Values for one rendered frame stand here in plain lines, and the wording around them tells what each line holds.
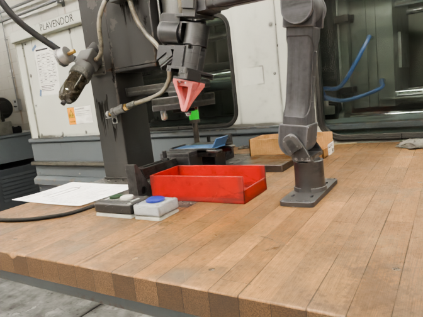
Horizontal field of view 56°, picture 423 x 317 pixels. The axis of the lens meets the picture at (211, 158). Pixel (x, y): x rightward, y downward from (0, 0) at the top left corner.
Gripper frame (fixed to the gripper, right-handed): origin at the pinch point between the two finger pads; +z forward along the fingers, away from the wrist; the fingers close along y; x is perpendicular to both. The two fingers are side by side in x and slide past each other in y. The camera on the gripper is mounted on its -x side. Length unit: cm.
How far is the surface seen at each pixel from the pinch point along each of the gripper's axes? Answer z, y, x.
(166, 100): -0.8, -5.4, -12.6
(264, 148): 9.2, -43.2, -3.0
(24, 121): 81, -231, -586
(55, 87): 5, -58, -173
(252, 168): 11.2, -9.1, 16.3
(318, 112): -6, -75, -2
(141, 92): -1.9, -8.9, -27.7
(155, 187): 19.8, 4.7, -0.7
